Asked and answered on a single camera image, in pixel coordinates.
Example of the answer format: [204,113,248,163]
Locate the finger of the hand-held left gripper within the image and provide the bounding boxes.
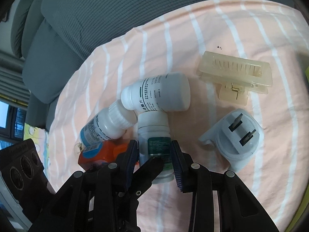
[128,158,165,200]

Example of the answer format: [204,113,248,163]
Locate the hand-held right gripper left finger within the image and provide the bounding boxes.
[28,139,139,232]

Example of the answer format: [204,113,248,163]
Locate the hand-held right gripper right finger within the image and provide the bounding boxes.
[170,140,280,232]

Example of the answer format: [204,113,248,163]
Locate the orange bottle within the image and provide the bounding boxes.
[78,141,139,171]

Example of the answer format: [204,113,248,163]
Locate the white bottle with green label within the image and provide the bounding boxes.
[137,111,175,184]

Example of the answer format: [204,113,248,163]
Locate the white bottle with blue label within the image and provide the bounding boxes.
[80,100,138,150]

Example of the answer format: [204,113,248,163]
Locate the white plug-in device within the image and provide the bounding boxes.
[198,109,263,173]

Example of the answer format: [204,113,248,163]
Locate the large white pill bottle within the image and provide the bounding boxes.
[121,72,191,113]

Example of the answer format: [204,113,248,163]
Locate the translucent beige hair clip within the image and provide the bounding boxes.
[196,51,273,105]

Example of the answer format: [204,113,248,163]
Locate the yellow printed cloth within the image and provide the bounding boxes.
[23,123,49,165]

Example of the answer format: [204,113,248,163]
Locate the window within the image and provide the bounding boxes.
[0,49,31,148]

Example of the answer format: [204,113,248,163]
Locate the pink white striped cloth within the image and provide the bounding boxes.
[45,0,309,232]

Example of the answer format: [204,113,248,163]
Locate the grey sofa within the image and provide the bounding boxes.
[11,0,298,131]

